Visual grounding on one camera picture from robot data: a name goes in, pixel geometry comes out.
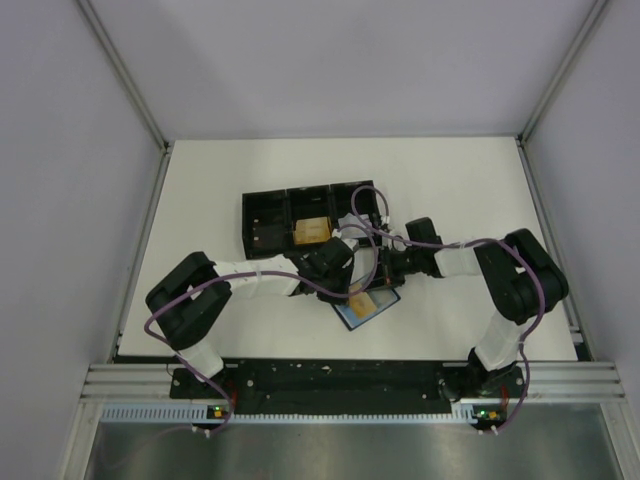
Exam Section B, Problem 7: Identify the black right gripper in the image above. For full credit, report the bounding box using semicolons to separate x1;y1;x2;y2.
364;245;424;292

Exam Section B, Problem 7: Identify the blue leather card holder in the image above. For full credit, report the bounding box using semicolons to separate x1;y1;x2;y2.
332;289;401;331

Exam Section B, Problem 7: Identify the gold credit card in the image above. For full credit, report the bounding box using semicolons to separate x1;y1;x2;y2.
348;292;377;320

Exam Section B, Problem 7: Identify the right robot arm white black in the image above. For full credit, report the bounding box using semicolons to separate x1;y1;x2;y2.
377;217;569;396

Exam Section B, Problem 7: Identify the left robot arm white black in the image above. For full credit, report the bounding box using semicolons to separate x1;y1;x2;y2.
145;236;357;397

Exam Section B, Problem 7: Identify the black three-compartment tray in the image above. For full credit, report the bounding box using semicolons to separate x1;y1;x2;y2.
242;180;381;259

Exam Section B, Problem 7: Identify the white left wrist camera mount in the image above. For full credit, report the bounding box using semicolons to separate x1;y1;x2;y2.
332;229;359;252

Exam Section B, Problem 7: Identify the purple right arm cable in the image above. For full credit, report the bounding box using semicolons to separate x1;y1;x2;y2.
351;185;547;436

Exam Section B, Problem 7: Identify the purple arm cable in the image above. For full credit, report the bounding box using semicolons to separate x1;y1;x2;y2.
143;227;379;439
351;185;547;436

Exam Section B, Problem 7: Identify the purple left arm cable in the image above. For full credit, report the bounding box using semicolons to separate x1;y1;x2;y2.
143;227;379;439

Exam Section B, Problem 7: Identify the aluminium frame rail right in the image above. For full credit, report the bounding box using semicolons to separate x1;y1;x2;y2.
517;1;613;362

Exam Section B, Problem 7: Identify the aluminium frame rail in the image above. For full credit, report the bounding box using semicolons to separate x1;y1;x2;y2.
74;0;174;366
517;1;613;362
80;361;626;404

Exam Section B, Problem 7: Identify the white slotted cable duct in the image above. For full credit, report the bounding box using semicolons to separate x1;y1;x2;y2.
100;403;478;425

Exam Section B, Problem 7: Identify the aluminium front frame rail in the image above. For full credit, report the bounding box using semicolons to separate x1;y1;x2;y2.
80;361;626;404

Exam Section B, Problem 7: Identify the aluminium frame rail left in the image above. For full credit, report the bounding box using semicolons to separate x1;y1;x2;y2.
74;0;174;366

